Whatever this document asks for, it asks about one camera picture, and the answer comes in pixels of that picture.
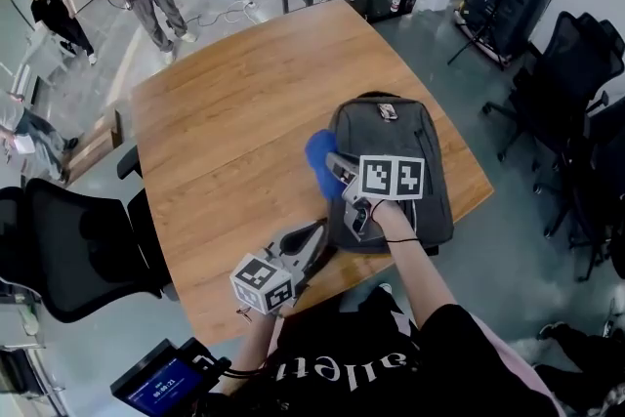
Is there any person's right forearm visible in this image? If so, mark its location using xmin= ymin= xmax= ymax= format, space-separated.
xmin=385 ymin=236 xmax=458 ymax=328

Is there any person's black printed shirt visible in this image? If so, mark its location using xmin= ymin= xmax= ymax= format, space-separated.
xmin=194 ymin=285 xmax=567 ymax=417

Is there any white power strip cable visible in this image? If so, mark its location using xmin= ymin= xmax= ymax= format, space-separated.
xmin=185 ymin=0 xmax=268 ymax=28

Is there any wooden bench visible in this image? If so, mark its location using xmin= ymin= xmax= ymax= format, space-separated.
xmin=62 ymin=108 xmax=124 ymax=186

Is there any black mesh office chair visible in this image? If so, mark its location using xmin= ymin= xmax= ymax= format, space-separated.
xmin=0 ymin=144 xmax=180 ymax=324
xmin=481 ymin=10 xmax=625 ymax=162
xmin=585 ymin=12 xmax=625 ymax=79
xmin=534 ymin=97 xmax=625 ymax=282

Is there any grey backpack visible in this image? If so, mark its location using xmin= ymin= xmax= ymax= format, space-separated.
xmin=292 ymin=91 xmax=456 ymax=282

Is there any person's right hand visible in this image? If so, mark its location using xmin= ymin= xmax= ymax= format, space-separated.
xmin=370 ymin=198 xmax=420 ymax=241

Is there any person's left forearm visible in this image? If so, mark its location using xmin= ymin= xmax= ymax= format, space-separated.
xmin=217 ymin=312 xmax=284 ymax=395

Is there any white desk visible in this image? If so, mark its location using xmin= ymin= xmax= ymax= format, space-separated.
xmin=9 ymin=31 xmax=74 ymax=106

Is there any blue cloth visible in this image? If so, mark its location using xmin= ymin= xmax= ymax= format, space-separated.
xmin=305 ymin=129 xmax=346 ymax=201

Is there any black screen device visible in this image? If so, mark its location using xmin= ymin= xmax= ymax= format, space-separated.
xmin=109 ymin=337 xmax=233 ymax=417

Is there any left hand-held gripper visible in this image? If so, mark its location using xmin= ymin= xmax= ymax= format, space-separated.
xmin=229 ymin=220 xmax=330 ymax=321

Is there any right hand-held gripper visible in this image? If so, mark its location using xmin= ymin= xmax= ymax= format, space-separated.
xmin=324 ymin=151 xmax=426 ymax=244

